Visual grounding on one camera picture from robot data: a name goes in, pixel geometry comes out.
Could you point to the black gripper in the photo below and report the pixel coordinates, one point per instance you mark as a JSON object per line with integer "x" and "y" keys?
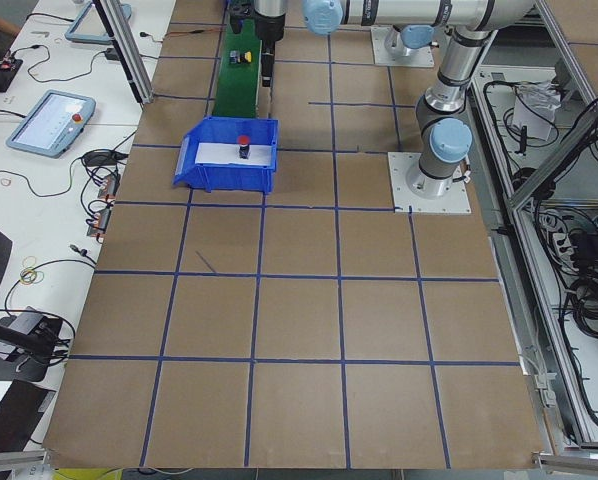
{"x": 270, "y": 27}

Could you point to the yellow push button switch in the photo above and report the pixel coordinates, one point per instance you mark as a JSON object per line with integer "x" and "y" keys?
{"x": 237, "y": 57}

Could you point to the red push button switch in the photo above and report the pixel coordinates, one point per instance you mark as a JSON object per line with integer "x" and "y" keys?
{"x": 243, "y": 142}

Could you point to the green conveyor belt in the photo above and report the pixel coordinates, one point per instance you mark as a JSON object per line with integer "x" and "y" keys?
{"x": 236, "y": 93}

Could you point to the blue left plastic bin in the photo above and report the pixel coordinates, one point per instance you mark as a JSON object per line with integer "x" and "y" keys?
{"x": 210, "y": 177}

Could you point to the white foam pad left bin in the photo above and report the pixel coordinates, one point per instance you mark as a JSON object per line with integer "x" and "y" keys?
{"x": 224, "y": 154}

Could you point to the teach pendant far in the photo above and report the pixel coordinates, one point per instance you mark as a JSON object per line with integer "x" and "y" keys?
{"x": 88, "y": 28}

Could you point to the teach pendant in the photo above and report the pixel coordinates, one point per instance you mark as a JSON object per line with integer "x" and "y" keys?
{"x": 88, "y": 28}
{"x": 53, "y": 124}

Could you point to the teach pendant near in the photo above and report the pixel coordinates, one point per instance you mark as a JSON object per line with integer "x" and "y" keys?
{"x": 53, "y": 124}

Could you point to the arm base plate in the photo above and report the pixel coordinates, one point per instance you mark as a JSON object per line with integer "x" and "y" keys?
{"x": 414, "y": 192}
{"x": 422, "y": 58}

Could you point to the aluminium frame post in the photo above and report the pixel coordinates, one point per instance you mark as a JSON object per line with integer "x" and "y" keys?
{"x": 118, "y": 29}

